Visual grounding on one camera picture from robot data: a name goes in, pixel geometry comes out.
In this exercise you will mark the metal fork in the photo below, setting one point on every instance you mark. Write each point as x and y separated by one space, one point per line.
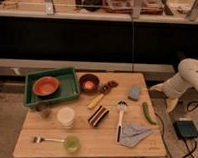
38 139

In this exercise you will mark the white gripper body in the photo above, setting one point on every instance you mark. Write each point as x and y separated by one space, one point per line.
174 87

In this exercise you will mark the blue grey cloth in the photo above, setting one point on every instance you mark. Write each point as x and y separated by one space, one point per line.
133 134

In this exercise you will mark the green plastic cup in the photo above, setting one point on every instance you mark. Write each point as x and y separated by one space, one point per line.
71 143

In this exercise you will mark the brown striped block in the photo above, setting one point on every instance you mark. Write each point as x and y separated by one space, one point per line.
98 115

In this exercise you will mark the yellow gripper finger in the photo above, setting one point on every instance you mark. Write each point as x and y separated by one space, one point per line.
171 104

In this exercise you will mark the dark brown bowl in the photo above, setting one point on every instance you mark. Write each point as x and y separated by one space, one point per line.
89 83

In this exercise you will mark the metal cup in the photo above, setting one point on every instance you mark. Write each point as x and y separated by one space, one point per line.
43 109

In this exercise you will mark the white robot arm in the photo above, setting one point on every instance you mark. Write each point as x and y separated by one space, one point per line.
188 70

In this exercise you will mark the white plastic cup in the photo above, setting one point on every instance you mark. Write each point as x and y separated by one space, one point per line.
66 117

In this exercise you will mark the white dish brush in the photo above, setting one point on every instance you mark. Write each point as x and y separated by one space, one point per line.
122 108

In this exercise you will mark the orange bowl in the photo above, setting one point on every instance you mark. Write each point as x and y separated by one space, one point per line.
45 86

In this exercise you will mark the green plastic tray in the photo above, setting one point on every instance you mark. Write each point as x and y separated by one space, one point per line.
68 89

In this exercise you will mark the black box device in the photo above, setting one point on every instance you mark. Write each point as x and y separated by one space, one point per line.
185 129

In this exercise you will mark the brown chocolate pieces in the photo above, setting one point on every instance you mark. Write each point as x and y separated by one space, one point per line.
105 89

